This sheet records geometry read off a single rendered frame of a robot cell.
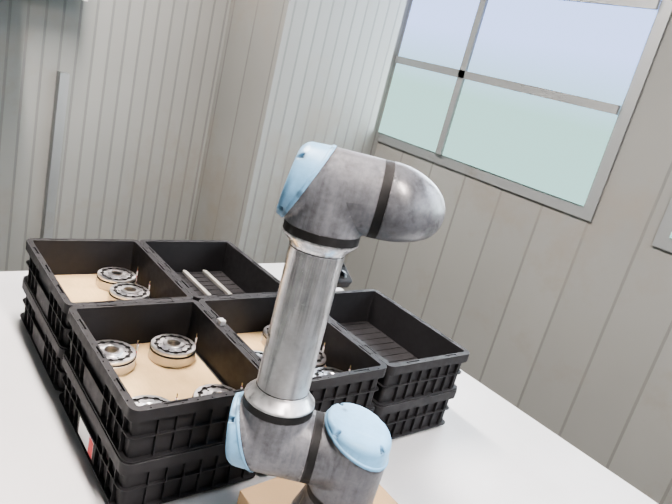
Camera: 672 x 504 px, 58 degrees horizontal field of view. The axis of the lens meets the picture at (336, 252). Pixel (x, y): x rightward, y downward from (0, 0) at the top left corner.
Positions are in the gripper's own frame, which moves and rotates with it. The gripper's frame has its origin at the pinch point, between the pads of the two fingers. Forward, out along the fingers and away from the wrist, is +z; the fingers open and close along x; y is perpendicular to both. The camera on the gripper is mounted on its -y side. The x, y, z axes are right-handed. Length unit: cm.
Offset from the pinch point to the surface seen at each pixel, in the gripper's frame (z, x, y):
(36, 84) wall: -17, 13, 197
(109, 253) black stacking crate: 8, 26, 60
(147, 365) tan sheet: 14.3, 34.1, 10.1
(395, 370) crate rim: 5.8, -12.0, -20.0
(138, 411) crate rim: 4, 49, -18
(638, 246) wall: -18, -151, -7
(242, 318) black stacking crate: 10.2, 5.3, 19.0
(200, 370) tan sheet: 14.4, 23.7, 5.1
